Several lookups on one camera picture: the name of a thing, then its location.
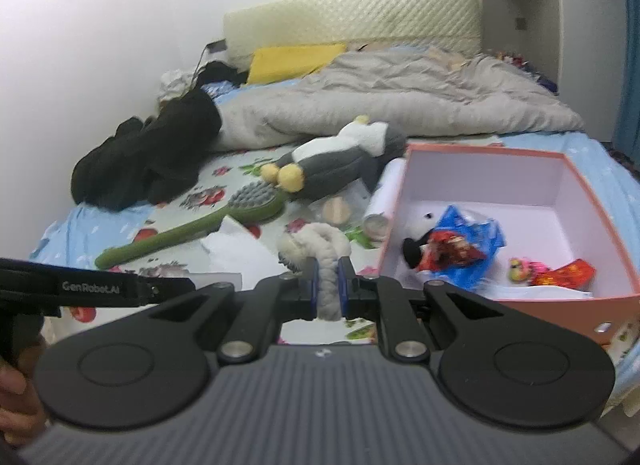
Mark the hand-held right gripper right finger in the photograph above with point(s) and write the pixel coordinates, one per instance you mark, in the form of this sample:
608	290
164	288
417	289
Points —
343	285

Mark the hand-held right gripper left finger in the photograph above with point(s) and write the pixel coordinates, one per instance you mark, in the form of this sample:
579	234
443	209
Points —
313	285

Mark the small panda plush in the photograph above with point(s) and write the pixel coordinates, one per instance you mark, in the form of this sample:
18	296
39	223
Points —
417	237

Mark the blue red snack packet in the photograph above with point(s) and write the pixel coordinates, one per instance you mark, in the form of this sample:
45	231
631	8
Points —
465	240

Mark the small pink toy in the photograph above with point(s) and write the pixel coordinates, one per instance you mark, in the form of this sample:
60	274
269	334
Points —
521	270

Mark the pink cardboard box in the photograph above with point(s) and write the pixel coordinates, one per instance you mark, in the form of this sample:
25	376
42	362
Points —
500	180

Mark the red foil packet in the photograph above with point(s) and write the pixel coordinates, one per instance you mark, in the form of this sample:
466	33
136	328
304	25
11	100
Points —
570	272

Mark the person's left hand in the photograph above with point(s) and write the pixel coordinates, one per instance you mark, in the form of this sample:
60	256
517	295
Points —
17	400

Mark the bagged round powder puffs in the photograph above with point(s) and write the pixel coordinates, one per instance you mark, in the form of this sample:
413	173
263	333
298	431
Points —
336	209

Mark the white tissue paper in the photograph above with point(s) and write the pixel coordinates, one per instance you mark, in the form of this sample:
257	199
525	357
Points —
240	250

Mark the white bottle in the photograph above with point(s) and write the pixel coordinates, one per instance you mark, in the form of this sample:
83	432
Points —
382	200

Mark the grey penguin plush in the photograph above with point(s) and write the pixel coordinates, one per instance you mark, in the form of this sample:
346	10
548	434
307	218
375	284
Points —
340	160

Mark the fruit print tablecloth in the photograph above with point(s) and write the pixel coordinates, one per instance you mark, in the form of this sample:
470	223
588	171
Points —
220	185

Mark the black clothing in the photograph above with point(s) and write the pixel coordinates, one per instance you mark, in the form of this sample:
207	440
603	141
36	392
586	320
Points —
150	150

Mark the grey quilt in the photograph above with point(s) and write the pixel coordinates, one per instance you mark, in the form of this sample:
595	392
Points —
400	95

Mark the white crumpled clothing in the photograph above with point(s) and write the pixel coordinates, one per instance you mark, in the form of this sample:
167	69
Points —
175	85

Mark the yellow pillow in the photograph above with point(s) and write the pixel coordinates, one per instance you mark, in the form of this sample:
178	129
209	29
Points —
290	60

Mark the dark clothing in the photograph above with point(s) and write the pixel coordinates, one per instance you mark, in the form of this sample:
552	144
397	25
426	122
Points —
222	72

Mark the cream quilted headboard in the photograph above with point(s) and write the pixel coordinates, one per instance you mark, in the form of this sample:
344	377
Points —
350	15

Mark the colourful patterned cloth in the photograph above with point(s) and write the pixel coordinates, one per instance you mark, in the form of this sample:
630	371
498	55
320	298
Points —
520	62

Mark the blue bedsheet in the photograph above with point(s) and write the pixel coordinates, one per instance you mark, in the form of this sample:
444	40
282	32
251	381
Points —
615	185

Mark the blue curtain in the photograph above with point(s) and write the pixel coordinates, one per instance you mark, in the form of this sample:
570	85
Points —
631	45

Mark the wall socket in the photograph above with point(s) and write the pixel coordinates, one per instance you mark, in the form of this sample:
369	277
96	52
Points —
218	46

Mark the wall switch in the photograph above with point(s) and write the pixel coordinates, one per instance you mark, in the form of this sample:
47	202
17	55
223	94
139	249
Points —
521	22

